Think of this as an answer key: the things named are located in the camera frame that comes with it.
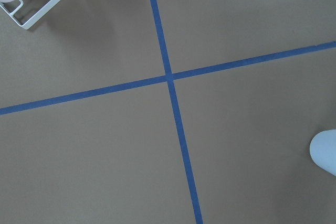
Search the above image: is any light blue cup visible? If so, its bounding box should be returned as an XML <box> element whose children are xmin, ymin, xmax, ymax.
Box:
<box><xmin>309</xmin><ymin>129</ymin><xmax>335</xmax><ymax>176</ymax></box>

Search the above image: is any white wire cup rack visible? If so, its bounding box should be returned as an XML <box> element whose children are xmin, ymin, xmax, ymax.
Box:
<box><xmin>0</xmin><ymin>0</ymin><xmax>92</xmax><ymax>30</ymax></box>

